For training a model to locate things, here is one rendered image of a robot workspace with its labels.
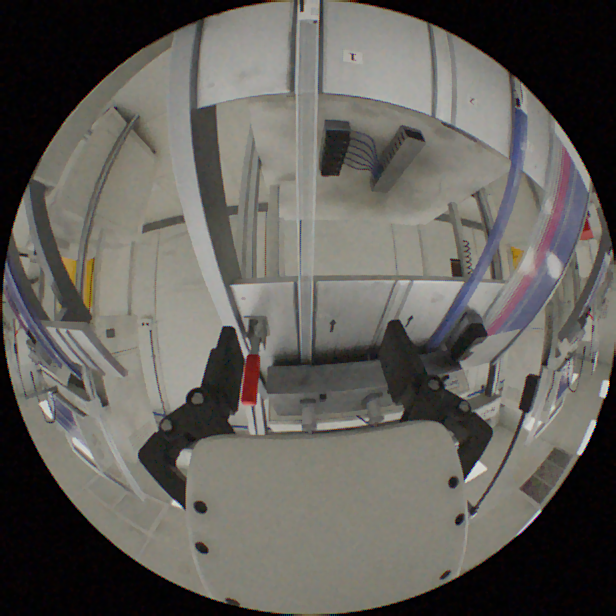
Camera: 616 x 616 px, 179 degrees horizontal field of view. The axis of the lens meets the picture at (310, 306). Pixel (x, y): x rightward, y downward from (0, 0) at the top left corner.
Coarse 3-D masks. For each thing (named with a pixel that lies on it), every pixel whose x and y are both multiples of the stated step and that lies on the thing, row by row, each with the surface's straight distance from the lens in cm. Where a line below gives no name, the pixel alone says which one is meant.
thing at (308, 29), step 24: (312, 24) 19; (312, 48) 17; (312, 72) 16; (312, 96) 16; (312, 120) 16; (312, 144) 16; (312, 168) 16; (312, 192) 17; (312, 216) 17; (312, 240) 18; (312, 264) 20; (312, 288) 22
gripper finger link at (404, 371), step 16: (384, 336) 13; (400, 336) 12; (384, 352) 13; (400, 352) 11; (416, 352) 12; (384, 368) 14; (400, 368) 11; (416, 368) 11; (400, 384) 12; (416, 384) 11; (400, 400) 12; (448, 400) 11; (464, 400) 12; (464, 416) 12
